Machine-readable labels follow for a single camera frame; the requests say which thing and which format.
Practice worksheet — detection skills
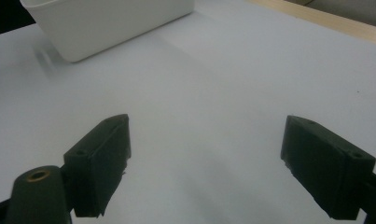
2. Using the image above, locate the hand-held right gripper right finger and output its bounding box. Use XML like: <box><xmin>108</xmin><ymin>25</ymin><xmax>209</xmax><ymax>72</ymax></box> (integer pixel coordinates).
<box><xmin>280</xmin><ymin>115</ymin><xmax>376</xmax><ymax>220</ymax></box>

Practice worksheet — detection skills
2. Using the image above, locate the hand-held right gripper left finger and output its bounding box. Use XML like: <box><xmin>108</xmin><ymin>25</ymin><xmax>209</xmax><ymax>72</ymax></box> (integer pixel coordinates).
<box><xmin>63</xmin><ymin>113</ymin><xmax>132</xmax><ymax>218</ymax></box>

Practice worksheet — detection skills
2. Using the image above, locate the wooden table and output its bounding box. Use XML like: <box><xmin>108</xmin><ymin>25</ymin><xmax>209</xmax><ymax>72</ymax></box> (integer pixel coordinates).
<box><xmin>245</xmin><ymin>0</ymin><xmax>376</xmax><ymax>48</ymax></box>

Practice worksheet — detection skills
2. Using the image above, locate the white plastic storage bin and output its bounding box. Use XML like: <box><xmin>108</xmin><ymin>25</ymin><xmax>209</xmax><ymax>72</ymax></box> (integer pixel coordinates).
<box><xmin>20</xmin><ymin>0</ymin><xmax>196</xmax><ymax>63</ymax></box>

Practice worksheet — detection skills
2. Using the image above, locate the white table cover sheet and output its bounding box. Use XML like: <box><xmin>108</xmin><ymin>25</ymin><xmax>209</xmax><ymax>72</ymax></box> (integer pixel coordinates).
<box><xmin>0</xmin><ymin>0</ymin><xmax>376</xmax><ymax>224</ymax></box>

